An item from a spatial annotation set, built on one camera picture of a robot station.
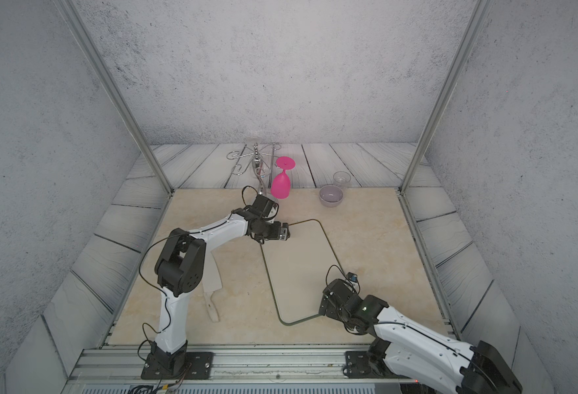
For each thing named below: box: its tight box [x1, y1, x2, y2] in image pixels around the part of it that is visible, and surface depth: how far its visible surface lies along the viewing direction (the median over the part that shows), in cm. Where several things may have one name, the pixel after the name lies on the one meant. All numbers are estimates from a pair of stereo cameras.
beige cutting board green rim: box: [259, 218, 346, 326], surface depth 94 cm
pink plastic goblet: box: [270, 155, 297, 200], surface depth 101 cm
